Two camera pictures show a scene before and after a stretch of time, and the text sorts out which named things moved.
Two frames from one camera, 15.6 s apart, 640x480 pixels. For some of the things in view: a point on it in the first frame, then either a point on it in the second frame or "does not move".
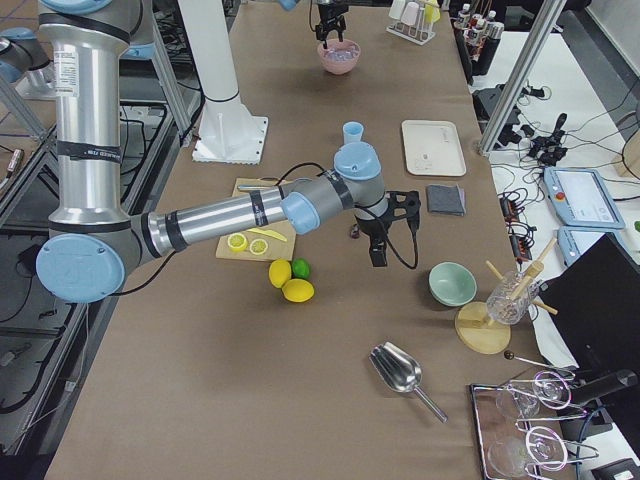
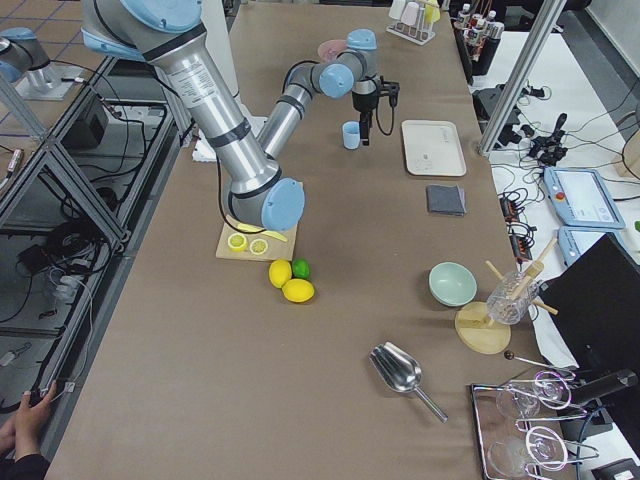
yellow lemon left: x=298 y=290 does not move
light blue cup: x=352 y=132 does not move
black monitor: x=594 y=304 does not move
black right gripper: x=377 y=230 -> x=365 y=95
